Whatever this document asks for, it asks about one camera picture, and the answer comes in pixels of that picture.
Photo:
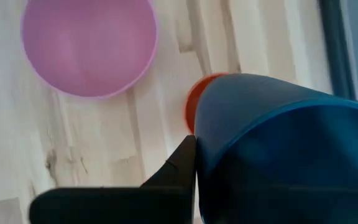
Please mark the black metal table frame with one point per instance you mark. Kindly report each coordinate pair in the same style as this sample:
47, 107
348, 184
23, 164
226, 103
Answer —
337, 46

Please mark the blue plastic cup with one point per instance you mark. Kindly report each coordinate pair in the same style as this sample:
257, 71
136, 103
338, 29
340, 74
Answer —
259, 124

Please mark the purple plastic bowl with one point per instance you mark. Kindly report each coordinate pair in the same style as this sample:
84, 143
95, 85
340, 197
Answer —
89, 46

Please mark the red plastic bowl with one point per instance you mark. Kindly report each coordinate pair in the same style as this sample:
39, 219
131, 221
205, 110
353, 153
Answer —
194, 99

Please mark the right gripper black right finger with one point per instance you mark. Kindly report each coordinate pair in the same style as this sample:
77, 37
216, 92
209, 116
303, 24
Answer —
259, 205

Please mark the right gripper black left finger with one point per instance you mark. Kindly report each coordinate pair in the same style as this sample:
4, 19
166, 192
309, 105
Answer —
154, 202

